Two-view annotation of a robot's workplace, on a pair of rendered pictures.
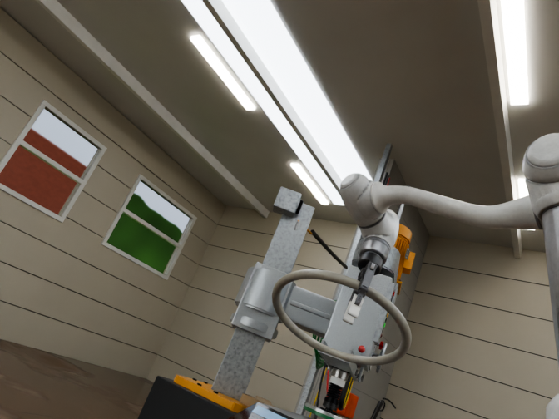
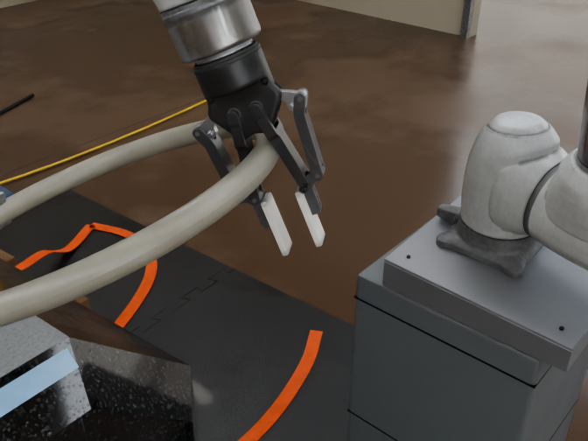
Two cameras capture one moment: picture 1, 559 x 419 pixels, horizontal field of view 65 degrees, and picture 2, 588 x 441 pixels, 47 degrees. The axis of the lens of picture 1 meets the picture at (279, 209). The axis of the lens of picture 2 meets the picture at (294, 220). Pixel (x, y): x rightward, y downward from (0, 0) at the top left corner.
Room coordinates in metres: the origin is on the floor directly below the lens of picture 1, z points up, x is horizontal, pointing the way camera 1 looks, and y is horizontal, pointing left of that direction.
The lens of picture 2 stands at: (1.21, 0.36, 1.63)
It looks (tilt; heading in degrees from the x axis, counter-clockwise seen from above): 32 degrees down; 274
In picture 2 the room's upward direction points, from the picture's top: straight up
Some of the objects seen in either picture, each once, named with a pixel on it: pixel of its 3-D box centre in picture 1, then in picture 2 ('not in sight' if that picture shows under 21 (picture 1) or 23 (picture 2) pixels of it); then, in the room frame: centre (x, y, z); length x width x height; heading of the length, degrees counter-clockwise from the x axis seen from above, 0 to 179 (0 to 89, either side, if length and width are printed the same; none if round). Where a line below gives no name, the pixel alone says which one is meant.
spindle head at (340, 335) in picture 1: (358, 322); not in sight; (2.19, -0.58, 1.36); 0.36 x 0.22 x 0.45; 160
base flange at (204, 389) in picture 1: (225, 396); not in sight; (2.80, -0.13, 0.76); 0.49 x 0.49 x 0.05; 56
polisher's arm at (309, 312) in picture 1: (295, 306); not in sight; (2.78, -0.33, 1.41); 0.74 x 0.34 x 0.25; 84
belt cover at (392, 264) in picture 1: (374, 282); not in sight; (2.44, -0.67, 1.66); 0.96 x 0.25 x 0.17; 160
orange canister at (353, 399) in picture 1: (347, 404); not in sight; (5.38, -1.59, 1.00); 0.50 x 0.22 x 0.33; 143
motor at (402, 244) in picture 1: (389, 255); not in sight; (2.73, -0.79, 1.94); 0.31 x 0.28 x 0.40; 70
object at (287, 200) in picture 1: (288, 203); not in sight; (2.69, -0.04, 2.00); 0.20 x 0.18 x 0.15; 56
